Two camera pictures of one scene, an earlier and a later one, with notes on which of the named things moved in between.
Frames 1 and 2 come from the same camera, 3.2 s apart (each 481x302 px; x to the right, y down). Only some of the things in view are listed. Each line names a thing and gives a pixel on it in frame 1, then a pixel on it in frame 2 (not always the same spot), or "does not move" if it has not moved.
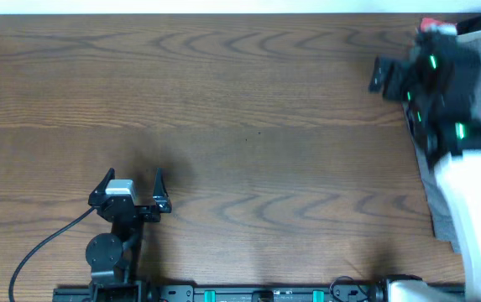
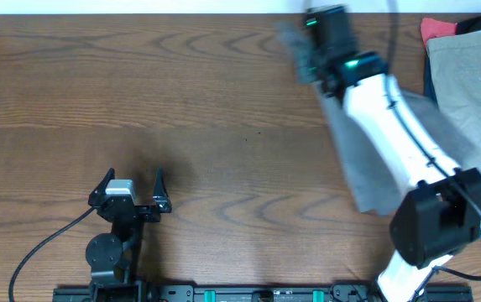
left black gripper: [162, 204] does not move
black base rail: [241, 294] does not move
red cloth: [430, 25] does not move
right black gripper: [396, 71] → [300, 60]
